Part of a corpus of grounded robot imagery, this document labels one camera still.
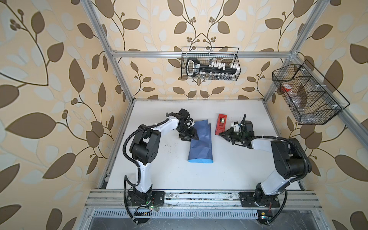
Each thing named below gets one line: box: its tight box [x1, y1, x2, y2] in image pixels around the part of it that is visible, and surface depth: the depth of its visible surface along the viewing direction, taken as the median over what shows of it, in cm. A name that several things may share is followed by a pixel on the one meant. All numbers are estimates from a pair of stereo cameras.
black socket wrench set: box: [185, 57, 241, 78], surface depth 85 cm
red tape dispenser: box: [214, 113, 228, 136], surface depth 101 cm
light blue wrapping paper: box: [187, 119, 214, 164], surface depth 90 cm
